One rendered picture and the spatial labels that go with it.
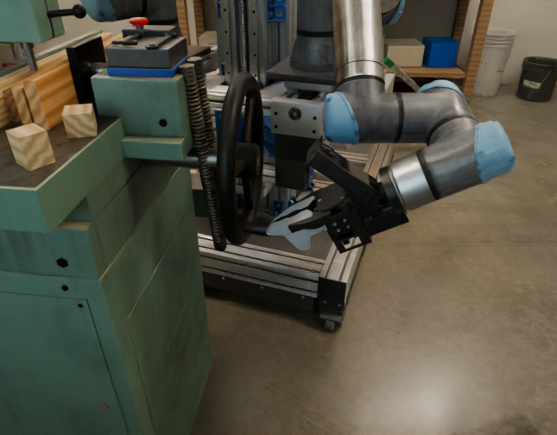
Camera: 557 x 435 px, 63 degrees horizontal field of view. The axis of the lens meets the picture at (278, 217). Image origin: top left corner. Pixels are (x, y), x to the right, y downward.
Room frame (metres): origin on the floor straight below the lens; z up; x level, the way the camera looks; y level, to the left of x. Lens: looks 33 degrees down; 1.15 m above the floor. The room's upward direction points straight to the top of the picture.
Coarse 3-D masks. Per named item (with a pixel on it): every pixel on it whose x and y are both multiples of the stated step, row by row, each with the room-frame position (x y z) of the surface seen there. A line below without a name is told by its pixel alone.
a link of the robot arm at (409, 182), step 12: (408, 156) 0.58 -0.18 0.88; (396, 168) 0.56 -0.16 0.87; (408, 168) 0.55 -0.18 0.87; (420, 168) 0.55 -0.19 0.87; (396, 180) 0.55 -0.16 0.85; (408, 180) 0.54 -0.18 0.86; (420, 180) 0.54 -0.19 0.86; (396, 192) 0.54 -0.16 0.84; (408, 192) 0.53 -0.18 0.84; (420, 192) 0.53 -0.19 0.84; (432, 192) 0.58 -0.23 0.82; (408, 204) 0.54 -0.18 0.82; (420, 204) 0.54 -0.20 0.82
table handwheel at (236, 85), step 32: (256, 96) 0.79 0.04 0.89; (224, 128) 0.60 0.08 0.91; (256, 128) 0.82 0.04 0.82; (160, 160) 0.70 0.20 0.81; (192, 160) 0.70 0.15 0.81; (224, 160) 0.57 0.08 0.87; (256, 160) 0.69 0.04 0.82; (224, 192) 0.56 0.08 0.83; (256, 192) 0.77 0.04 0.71; (224, 224) 0.57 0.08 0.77
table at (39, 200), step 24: (96, 120) 0.65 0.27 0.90; (120, 120) 0.66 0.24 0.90; (0, 144) 0.56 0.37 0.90; (72, 144) 0.56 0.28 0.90; (96, 144) 0.58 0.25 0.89; (120, 144) 0.65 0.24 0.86; (144, 144) 0.64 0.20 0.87; (168, 144) 0.64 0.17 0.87; (192, 144) 0.69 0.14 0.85; (0, 168) 0.49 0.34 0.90; (24, 168) 0.49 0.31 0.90; (48, 168) 0.49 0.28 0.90; (72, 168) 0.51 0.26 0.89; (96, 168) 0.57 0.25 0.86; (0, 192) 0.45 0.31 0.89; (24, 192) 0.44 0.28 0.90; (48, 192) 0.46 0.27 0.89; (72, 192) 0.50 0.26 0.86; (0, 216) 0.45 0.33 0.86; (24, 216) 0.44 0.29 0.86; (48, 216) 0.45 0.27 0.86
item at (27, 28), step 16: (0, 0) 0.71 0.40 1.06; (16, 0) 0.71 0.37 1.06; (32, 0) 0.71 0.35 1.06; (48, 0) 0.75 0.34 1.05; (0, 16) 0.71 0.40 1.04; (16, 16) 0.71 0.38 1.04; (32, 16) 0.71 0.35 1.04; (0, 32) 0.71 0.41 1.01; (16, 32) 0.71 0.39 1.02; (32, 32) 0.71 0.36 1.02; (48, 32) 0.73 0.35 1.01; (64, 32) 0.77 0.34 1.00
